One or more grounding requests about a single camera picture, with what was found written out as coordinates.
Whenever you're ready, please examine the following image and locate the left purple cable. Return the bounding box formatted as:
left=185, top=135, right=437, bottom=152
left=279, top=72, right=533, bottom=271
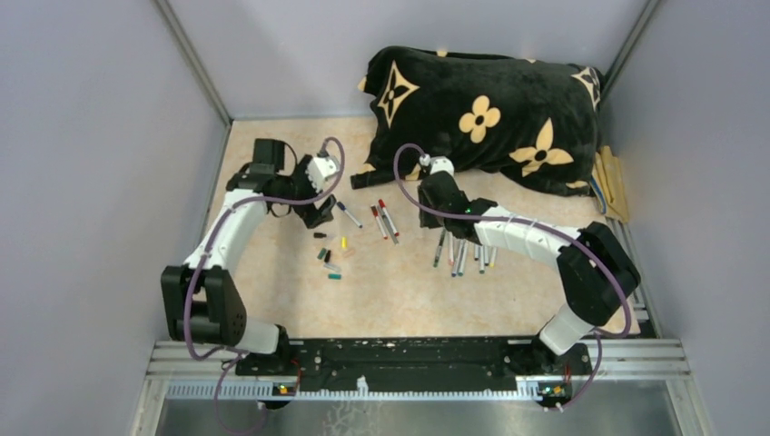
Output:
left=183, top=136, right=347, bottom=436

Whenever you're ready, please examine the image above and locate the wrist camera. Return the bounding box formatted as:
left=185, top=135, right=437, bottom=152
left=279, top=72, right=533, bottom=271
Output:
left=305, top=155, right=341, bottom=193
left=419, top=154, right=455, bottom=176

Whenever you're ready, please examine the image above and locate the barcode white blue pen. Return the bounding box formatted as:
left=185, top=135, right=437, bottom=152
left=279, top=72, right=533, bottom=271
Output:
left=451, top=240, right=464, bottom=278

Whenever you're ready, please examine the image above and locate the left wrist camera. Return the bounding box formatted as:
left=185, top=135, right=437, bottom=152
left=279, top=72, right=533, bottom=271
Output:
left=305, top=155, right=341, bottom=193

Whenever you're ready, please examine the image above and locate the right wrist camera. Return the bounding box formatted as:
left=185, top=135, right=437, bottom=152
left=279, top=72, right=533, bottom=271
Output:
left=419, top=154, right=455, bottom=176

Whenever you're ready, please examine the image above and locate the black floral plush blanket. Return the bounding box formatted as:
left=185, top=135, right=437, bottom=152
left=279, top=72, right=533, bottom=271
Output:
left=350, top=45, right=605, bottom=196

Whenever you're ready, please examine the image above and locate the red capped white marker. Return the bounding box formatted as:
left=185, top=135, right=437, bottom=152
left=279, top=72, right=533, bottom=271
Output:
left=370, top=204, right=390, bottom=240

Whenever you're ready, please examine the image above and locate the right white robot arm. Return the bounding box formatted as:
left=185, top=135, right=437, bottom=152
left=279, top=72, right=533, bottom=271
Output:
left=418, top=171, right=641, bottom=374

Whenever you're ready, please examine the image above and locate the clear pen cap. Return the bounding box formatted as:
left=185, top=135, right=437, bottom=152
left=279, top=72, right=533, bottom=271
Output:
left=323, top=263, right=341, bottom=273

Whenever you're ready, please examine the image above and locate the purple cable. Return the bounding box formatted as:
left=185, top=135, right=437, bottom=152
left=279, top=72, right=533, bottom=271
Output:
left=392, top=143, right=633, bottom=412
left=183, top=136, right=347, bottom=436

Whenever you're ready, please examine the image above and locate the yellow capped white marker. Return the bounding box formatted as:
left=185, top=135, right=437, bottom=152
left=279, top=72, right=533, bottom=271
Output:
left=489, top=247, right=498, bottom=268

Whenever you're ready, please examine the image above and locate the green capped white marker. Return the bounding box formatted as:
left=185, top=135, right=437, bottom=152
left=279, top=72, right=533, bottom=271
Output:
left=457, top=240, right=469, bottom=277

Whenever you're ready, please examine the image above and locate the yellow cloth bundle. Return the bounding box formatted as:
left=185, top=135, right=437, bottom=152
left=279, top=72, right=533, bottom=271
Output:
left=590, top=145, right=630, bottom=223

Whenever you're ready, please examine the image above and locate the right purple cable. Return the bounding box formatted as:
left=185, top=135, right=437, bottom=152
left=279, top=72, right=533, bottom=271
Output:
left=392, top=143, right=633, bottom=412

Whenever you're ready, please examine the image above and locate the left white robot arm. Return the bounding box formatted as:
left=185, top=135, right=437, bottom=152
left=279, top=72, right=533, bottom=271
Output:
left=161, top=137, right=346, bottom=376

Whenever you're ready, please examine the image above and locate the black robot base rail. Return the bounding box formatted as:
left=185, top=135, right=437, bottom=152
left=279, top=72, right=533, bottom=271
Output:
left=235, top=336, right=593, bottom=393

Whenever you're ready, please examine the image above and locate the green ink clear pen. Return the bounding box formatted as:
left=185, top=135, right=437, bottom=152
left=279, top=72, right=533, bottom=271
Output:
left=432, top=229, right=447, bottom=268

